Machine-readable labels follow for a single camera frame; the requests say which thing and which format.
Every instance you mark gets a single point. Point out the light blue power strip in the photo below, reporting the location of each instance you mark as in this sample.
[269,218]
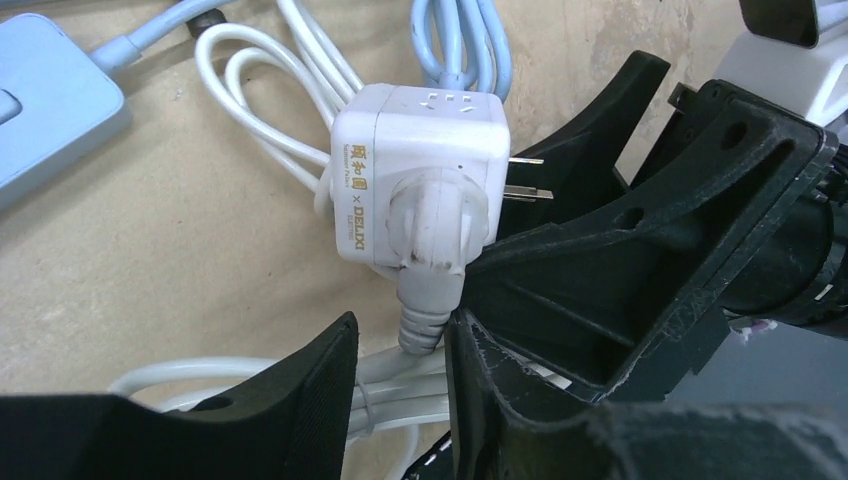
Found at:
[57,105]

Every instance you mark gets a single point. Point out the white angled plug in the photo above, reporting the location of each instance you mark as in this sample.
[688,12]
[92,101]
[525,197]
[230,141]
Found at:
[427,265]

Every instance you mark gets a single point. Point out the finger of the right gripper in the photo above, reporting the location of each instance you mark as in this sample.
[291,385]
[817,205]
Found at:
[579,158]

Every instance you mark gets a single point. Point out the white cube socket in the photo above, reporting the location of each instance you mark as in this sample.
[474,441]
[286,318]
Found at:
[414,163]

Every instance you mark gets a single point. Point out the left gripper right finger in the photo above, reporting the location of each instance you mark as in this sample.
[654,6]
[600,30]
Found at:
[508,422]

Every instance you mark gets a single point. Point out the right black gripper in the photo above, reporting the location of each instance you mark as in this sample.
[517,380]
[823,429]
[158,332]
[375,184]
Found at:
[737,219]

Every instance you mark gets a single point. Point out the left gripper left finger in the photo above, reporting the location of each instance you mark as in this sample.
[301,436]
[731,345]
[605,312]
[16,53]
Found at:
[290,421]

